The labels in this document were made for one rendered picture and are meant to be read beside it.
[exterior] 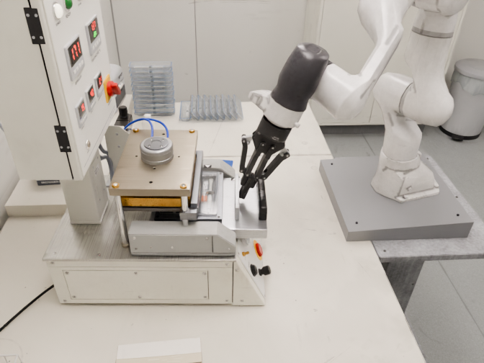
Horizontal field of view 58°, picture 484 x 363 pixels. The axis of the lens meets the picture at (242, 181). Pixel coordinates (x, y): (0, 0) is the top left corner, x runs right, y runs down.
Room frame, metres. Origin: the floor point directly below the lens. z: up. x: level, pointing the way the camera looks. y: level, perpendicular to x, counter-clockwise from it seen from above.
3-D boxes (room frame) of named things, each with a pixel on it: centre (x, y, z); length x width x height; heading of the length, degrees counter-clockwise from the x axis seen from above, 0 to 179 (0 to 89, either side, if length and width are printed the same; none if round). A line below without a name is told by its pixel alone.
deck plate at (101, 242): (0.90, 0.24, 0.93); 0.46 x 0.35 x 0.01; 92
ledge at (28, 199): (1.50, 0.65, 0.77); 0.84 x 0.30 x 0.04; 5
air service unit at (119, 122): (1.11, 0.35, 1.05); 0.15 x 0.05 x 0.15; 2
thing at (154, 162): (0.92, 0.24, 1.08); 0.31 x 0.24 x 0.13; 2
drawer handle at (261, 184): (0.91, -0.05, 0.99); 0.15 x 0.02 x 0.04; 2
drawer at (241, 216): (0.90, 0.08, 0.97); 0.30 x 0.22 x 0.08; 92
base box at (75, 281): (0.91, 0.20, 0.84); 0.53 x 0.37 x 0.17; 92
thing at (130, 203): (0.90, 0.21, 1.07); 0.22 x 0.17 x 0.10; 2
